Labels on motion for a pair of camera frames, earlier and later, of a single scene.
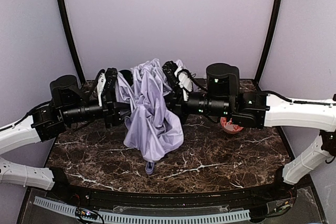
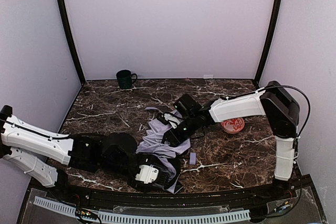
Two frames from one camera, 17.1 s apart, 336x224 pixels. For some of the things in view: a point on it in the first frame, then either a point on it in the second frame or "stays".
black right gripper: [174, 98] → [171, 135]
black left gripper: [110, 105] → [163, 178]
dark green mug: [128, 76] stays
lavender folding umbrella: [154, 127] → [153, 145]
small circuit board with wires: [85, 213] stays
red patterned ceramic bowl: [229, 127] stays
